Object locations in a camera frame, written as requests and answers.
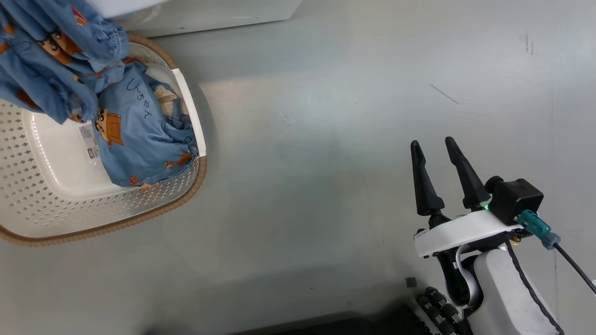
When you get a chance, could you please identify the blue pyjama top with writing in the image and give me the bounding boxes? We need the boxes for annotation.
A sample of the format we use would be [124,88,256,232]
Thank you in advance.
[93,62,199,188]

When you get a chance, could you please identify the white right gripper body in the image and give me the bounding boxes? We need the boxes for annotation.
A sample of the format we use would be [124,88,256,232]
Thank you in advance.
[413,209,527,259]

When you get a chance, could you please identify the black ribbed cable conduits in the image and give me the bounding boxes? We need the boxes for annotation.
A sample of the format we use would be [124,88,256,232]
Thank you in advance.
[416,286,466,335]

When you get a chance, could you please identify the white perforated basket brown rim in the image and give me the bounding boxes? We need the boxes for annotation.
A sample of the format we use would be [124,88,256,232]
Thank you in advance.
[0,33,208,247]

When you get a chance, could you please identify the barcode label in basket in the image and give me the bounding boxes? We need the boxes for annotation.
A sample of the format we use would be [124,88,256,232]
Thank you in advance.
[78,123,101,160]

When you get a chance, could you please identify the white front-load washing machine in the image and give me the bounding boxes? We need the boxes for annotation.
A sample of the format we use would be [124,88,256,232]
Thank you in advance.
[86,0,302,38]

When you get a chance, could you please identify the blue printed pyjama trousers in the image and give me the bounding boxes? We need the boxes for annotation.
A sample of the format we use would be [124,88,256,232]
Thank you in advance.
[0,0,130,125]

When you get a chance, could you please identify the teal connector camera cable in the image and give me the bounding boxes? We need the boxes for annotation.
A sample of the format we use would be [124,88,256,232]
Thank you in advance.
[518,209,596,295]

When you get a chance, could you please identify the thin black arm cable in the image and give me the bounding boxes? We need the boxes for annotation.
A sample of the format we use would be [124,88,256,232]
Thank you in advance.
[505,242,566,335]

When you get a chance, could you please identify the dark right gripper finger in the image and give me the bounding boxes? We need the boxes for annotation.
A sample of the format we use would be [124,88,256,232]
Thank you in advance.
[410,140,445,217]
[445,136,491,211]

